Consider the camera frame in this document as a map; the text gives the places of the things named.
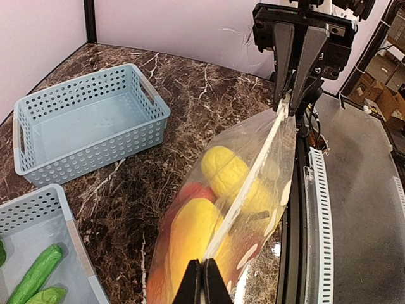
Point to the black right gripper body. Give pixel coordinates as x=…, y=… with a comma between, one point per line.
x=336, y=50

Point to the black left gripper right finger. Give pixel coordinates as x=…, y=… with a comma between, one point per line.
x=213, y=286

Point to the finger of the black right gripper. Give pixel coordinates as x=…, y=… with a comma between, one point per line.
x=283, y=38
x=313, y=43

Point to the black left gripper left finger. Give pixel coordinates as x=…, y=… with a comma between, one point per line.
x=189, y=291

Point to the orange toy carrot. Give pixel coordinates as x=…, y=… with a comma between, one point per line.
x=185, y=233

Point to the clear dotted zip top bag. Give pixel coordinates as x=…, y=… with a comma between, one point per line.
x=266, y=142

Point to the red toy strawberry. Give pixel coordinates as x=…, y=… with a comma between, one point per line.
x=194, y=190

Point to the yellow toy corn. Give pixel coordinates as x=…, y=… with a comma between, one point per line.
x=226, y=173

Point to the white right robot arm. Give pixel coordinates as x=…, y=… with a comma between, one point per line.
x=313, y=85

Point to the light green toy gourd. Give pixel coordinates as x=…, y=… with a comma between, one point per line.
x=52, y=295

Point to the green toy cucumber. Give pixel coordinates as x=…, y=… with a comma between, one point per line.
x=37, y=275

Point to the small blue perforated basket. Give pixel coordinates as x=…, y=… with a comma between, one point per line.
x=34, y=222

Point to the green toy pepper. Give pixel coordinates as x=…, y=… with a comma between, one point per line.
x=3, y=255

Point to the large blue perforated basket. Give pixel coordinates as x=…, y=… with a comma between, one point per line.
x=75, y=127

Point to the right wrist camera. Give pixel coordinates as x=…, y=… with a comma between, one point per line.
x=359, y=8

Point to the black front table rail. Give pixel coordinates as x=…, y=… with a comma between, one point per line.
x=293, y=260

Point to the white slotted cable duct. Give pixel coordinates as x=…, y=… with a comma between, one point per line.
x=356, y=228

